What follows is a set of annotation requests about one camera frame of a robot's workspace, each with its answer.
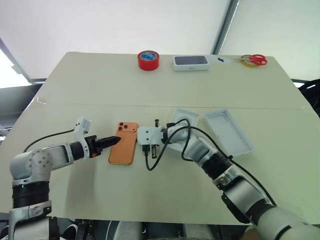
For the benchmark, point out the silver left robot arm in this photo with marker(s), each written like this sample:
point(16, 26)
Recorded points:
point(37, 160)

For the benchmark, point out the white tag with black mark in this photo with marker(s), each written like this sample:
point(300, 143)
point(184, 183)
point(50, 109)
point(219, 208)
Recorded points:
point(221, 60)

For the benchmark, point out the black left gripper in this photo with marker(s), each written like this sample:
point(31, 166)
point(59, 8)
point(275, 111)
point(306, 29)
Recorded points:
point(94, 147)

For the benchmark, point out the white phone box lid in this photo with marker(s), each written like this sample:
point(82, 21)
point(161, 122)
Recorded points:
point(186, 117)

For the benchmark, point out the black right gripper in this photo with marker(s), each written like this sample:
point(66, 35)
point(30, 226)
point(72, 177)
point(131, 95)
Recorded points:
point(147, 148)

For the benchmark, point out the grey metal window post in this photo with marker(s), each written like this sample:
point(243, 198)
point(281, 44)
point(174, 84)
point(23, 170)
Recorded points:
point(223, 27)

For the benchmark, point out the grey metal window frame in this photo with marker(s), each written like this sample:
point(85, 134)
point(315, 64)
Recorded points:
point(15, 62)

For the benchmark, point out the yellow tape roll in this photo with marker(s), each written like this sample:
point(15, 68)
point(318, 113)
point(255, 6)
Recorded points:
point(247, 63)

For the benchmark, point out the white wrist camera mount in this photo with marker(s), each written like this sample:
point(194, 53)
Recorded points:
point(81, 128)
point(148, 135)

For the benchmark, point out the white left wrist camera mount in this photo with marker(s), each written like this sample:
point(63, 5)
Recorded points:
point(81, 128)

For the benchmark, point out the white phone box base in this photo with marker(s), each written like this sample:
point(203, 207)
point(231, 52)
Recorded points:
point(228, 132)

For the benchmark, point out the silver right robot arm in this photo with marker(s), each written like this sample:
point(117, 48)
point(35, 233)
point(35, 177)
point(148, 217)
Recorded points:
point(237, 190)

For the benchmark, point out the red tape roll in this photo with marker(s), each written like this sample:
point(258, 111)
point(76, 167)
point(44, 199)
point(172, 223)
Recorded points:
point(148, 62)

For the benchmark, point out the orange smartphone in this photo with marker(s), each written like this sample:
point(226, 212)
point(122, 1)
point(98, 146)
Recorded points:
point(123, 147)

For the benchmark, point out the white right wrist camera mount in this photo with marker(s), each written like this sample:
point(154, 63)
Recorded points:
point(148, 135)

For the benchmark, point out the closed white phone box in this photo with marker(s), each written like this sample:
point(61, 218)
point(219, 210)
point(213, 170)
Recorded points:
point(191, 63)

